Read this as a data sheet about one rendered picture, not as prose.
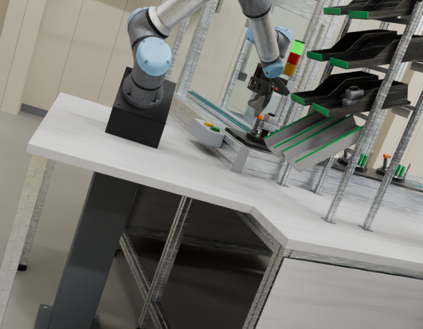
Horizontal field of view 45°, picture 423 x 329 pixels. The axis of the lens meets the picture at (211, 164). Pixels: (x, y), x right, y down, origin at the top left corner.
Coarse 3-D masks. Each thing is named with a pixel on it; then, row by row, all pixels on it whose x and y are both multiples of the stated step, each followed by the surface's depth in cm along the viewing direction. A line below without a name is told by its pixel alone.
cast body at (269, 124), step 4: (264, 116) 214; (268, 116) 211; (272, 116) 212; (260, 120) 214; (268, 120) 211; (272, 120) 212; (276, 120) 212; (260, 124) 213; (264, 124) 211; (268, 124) 212; (272, 124) 213; (264, 128) 212; (268, 128) 212; (272, 128) 213; (276, 128) 216
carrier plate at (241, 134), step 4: (228, 128) 220; (228, 132) 218; (232, 132) 215; (236, 132) 217; (240, 132) 221; (244, 132) 225; (240, 136) 209; (244, 136) 213; (240, 140) 207; (244, 140) 204; (248, 140) 207; (252, 140) 210; (244, 144) 204; (248, 144) 201; (252, 144) 201; (256, 144) 204; (260, 144) 208; (260, 148) 203; (264, 148) 204
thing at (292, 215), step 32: (256, 192) 178; (288, 192) 195; (288, 224) 155; (320, 224) 167; (352, 224) 182; (384, 224) 199; (416, 224) 220; (352, 256) 153; (384, 256) 158; (416, 256) 170
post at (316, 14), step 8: (320, 0) 224; (320, 8) 224; (312, 16) 227; (320, 16) 226; (312, 24) 225; (312, 32) 227; (304, 40) 228; (304, 48) 228; (304, 56) 229; (296, 72) 231; (280, 104) 234; (280, 112) 235; (280, 120) 236
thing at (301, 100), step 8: (344, 72) 192; (352, 72) 192; (360, 72) 193; (368, 72) 187; (328, 80) 191; (336, 80) 192; (344, 80) 192; (352, 80) 179; (360, 80) 180; (368, 80) 181; (320, 88) 191; (328, 88) 192; (336, 88) 179; (344, 88) 180; (296, 96) 184; (304, 96) 191; (312, 96) 191; (320, 96) 190; (328, 96) 179; (336, 96) 180; (304, 104) 178
